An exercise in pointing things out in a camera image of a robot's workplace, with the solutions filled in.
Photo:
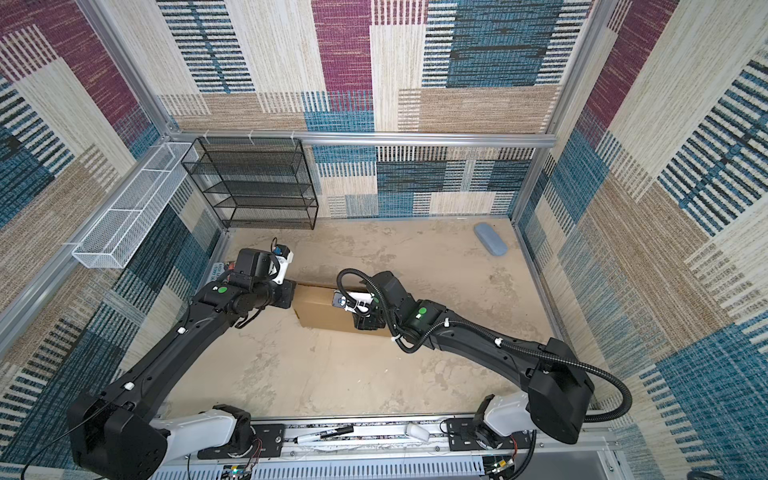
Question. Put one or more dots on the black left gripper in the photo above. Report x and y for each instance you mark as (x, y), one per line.
(288, 287)

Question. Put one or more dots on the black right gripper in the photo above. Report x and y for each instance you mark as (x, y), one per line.
(365, 323)

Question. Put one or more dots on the brown cardboard box sheet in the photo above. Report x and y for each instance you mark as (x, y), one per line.
(313, 307)

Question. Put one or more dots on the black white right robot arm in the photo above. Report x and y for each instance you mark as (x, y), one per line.
(556, 383)

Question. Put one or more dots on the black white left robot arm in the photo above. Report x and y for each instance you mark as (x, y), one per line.
(116, 433)

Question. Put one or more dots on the colourful paperback book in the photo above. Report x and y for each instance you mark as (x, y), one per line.
(220, 271)

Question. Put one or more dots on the small white plastic piece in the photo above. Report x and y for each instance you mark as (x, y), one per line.
(417, 432)

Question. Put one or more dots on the blue-grey glasses case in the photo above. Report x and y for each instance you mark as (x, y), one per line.
(490, 239)

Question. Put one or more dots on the black white marker pen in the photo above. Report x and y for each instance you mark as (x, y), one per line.
(329, 433)

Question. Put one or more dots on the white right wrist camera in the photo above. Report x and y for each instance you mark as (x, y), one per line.
(354, 302)

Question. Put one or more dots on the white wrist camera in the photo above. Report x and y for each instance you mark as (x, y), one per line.
(281, 256)
(354, 302)

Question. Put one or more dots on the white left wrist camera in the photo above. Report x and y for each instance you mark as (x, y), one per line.
(281, 256)

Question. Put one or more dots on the black wire shelf rack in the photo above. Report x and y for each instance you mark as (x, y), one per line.
(262, 183)

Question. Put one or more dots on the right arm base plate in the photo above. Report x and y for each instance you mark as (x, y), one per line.
(461, 437)

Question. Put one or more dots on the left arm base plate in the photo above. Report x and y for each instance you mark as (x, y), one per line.
(263, 440)

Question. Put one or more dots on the white wire mesh basket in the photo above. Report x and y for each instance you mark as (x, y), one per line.
(116, 236)

